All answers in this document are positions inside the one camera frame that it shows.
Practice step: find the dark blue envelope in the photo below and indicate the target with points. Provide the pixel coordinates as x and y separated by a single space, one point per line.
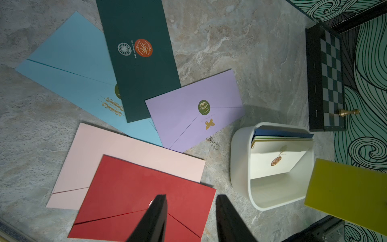
263 134

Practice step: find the red envelope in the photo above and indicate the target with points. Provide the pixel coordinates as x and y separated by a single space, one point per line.
120 194

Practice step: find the gold chess piece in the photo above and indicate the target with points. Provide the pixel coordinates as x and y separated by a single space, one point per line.
344 113

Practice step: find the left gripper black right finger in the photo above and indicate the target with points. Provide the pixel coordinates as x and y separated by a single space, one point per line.
230 226

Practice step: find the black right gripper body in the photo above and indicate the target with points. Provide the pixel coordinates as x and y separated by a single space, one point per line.
327 229

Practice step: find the lavender envelope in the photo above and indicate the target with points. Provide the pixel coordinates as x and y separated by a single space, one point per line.
187 116

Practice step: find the black white chessboard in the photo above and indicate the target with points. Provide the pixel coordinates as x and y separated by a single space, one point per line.
324 79

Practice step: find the light blue envelope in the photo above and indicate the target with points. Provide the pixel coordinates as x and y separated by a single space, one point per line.
74 63

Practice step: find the white plastic storage box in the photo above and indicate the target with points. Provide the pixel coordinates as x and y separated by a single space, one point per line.
271 191

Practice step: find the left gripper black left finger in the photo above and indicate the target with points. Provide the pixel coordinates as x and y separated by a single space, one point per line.
152 226

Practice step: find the dark green envelope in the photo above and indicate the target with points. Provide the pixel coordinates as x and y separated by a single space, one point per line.
140 50

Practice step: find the yellow envelope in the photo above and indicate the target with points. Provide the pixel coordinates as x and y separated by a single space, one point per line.
350 193

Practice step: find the cream white envelope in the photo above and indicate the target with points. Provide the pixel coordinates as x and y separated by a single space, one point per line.
276 156

